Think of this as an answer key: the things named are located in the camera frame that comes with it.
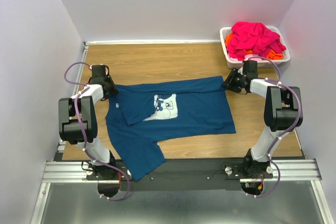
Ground blue t-shirt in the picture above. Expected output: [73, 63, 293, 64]
[106, 76, 236, 181]

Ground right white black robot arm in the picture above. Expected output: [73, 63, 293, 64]
[222, 60, 303, 178]

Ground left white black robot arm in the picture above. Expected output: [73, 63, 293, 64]
[58, 62, 120, 180]

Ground light pink garment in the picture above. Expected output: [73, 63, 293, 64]
[228, 52, 261, 61]

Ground white plastic laundry basket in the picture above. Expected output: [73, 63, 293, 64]
[219, 22, 290, 69]

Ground pink t-shirt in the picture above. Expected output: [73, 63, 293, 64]
[226, 22, 287, 57]

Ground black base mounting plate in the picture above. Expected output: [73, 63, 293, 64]
[86, 157, 274, 192]

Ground aluminium frame rail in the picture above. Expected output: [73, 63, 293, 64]
[42, 159, 322, 184]

